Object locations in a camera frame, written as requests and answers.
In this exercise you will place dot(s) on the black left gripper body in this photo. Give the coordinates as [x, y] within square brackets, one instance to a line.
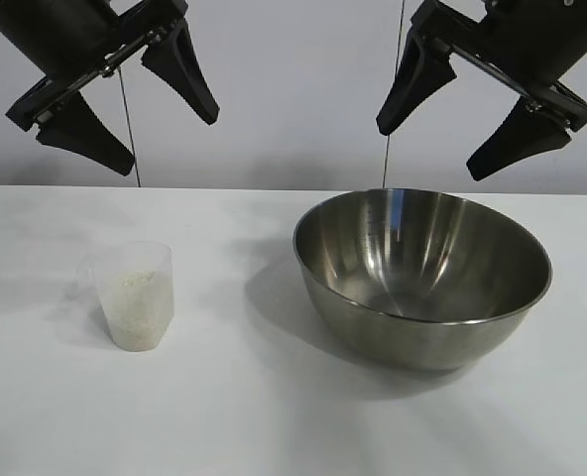
[70, 35]

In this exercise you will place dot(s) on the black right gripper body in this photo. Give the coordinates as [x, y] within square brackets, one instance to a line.
[531, 35]

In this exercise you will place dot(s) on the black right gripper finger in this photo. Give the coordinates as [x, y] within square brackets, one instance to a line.
[521, 139]
[415, 84]

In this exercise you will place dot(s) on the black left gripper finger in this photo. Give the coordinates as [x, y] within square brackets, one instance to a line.
[184, 74]
[87, 141]

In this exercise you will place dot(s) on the clear plastic measuring cup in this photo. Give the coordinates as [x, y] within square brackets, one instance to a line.
[130, 258]

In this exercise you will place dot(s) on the stainless steel mixing bowl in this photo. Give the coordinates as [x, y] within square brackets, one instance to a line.
[422, 268]

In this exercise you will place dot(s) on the white rice grains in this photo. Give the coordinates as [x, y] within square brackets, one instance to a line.
[135, 307]

